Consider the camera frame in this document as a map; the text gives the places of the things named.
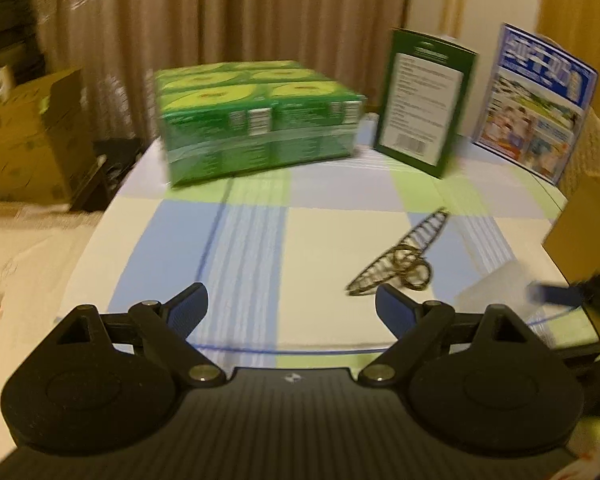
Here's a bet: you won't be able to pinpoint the brown curtain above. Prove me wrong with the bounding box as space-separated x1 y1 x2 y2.
34 0 407 143

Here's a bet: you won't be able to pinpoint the metal Eiffel tower model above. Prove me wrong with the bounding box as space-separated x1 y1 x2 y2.
346 207 450 296

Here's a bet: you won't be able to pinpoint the open brown cardboard box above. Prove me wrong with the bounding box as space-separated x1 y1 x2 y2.
543 176 600 283

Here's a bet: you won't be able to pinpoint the blue milk carton box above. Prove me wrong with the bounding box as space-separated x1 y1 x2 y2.
472 24 598 184

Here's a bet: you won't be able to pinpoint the checkered tablecloth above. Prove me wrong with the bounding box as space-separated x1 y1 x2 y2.
54 114 600 371

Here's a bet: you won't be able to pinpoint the brown cardboard boxes on floor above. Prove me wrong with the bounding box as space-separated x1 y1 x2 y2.
0 68 96 205

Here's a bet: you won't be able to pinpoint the green white milk carton box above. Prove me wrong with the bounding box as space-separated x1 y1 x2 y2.
373 28 477 179

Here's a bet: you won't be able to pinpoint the green shrink-wrapped drink pack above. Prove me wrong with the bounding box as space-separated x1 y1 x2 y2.
154 61 366 186

